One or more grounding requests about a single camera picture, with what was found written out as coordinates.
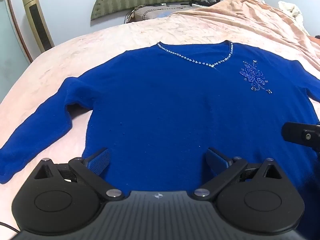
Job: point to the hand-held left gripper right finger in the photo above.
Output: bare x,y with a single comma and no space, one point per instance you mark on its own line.
216,160

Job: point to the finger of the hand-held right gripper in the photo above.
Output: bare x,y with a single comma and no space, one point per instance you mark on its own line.
295,133

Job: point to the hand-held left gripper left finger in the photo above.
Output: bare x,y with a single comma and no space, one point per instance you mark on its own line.
98,161

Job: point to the blue beaded sweater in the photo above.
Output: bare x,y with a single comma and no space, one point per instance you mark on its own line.
160,100

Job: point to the pink floral blanket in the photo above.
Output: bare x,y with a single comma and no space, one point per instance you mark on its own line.
100,42

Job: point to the cream duvet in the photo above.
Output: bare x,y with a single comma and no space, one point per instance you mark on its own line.
292,11

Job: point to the peach bed sheet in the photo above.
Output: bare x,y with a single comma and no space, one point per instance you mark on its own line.
250,15

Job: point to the frosted glass door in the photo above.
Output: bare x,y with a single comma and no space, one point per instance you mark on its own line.
8,42

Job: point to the gold tower fan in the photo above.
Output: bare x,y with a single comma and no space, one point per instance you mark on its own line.
37,20

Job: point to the grey trimmed pillow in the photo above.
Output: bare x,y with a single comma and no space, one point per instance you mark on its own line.
152,12

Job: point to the black cloth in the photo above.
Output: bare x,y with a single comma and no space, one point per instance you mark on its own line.
206,0

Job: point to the wooden door frame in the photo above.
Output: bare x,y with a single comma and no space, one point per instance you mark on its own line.
17,25

